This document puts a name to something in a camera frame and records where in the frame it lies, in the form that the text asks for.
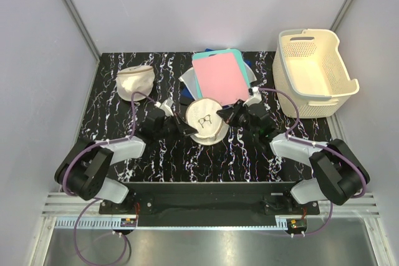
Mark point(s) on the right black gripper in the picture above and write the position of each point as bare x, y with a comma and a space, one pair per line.
229, 115

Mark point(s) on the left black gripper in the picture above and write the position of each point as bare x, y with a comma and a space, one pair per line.
182, 128

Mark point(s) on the mesh laundry bag with glasses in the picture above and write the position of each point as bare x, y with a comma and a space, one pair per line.
202, 116

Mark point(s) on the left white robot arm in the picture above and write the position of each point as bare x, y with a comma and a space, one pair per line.
83, 172

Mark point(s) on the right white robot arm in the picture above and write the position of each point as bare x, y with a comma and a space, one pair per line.
338, 174

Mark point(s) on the far mesh laundry bag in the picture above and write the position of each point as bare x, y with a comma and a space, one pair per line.
135, 79

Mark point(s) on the cream plastic laundry basket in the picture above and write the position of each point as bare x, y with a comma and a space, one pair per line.
308, 67

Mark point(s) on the pink plastic board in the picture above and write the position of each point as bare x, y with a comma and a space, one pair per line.
218, 77

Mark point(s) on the dark blue board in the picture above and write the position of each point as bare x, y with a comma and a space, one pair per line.
187, 93

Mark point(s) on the teal plastic board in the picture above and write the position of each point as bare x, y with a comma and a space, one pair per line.
243, 60

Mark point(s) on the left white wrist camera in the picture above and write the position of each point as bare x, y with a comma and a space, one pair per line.
166, 106

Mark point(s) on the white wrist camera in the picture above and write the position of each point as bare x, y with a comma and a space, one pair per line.
255, 97
166, 106

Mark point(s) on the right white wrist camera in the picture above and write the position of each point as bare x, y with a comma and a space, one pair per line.
255, 97

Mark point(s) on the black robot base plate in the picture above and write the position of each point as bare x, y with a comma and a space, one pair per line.
225, 201

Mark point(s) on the white slotted cable duct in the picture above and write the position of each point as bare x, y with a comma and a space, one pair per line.
125, 223

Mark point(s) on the left aluminium frame post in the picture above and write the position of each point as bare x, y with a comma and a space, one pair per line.
78, 21

